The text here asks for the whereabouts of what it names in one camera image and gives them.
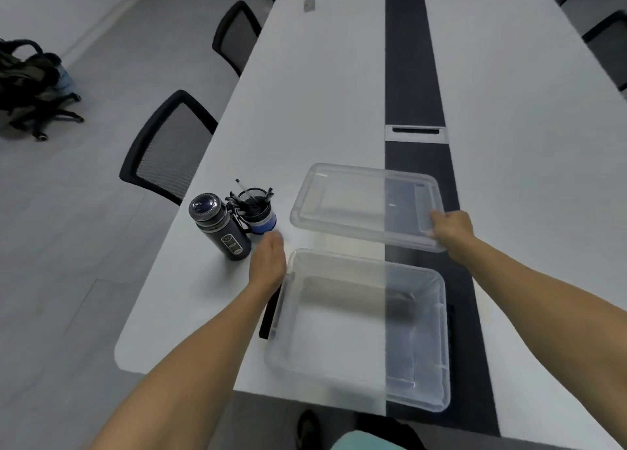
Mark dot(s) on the person's left hand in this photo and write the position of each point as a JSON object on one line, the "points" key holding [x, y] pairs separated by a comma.
{"points": [[268, 268]]}

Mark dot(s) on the person's right hand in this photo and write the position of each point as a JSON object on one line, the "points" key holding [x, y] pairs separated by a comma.
{"points": [[456, 234]]}

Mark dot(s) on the person's right thumb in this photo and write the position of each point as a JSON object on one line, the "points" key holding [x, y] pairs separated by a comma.
{"points": [[439, 217]]}

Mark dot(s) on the person's left fingers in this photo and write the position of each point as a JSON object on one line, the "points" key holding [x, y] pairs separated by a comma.
{"points": [[273, 241]]}

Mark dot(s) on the clear plastic box lid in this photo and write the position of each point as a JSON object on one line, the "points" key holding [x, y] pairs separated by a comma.
{"points": [[362, 204]]}

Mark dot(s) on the person's left forearm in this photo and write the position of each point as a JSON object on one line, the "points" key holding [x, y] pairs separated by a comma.
{"points": [[196, 366]]}

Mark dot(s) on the person's right forearm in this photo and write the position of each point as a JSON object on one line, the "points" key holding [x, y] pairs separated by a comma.
{"points": [[548, 317]]}

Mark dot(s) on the blue and black pen cup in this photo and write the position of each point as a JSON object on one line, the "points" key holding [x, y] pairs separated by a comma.
{"points": [[259, 217]]}

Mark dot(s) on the bunch of black pens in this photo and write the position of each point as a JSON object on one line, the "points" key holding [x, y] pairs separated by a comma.
{"points": [[245, 201]]}

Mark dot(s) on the black thermos bottle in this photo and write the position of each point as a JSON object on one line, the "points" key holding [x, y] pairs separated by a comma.
{"points": [[223, 229]]}

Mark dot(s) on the clear plastic storage box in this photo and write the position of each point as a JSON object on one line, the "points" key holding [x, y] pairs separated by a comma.
{"points": [[362, 327]]}

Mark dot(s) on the black mesh office chair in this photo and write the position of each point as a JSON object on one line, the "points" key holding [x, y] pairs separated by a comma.
{"points": [[237, 36], [166, 146], [607, 48]]}

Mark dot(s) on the person's black shoe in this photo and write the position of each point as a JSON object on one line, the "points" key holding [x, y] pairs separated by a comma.
{"points": [[308, 429]]}

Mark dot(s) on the person's teal clothing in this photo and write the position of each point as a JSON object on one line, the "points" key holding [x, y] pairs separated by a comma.
{"points": [[365, 441]]}

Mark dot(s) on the small grey table socket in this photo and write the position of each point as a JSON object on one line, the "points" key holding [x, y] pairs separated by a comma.
{"points": [[309, 4]]}

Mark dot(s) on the black swivel chair with casters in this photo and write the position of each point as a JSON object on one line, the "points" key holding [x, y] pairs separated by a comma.
{"points": [[49, 116]]}

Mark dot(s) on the dark green backpack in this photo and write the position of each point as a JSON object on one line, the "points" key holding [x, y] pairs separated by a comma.
{"points": [[27, 80]]}

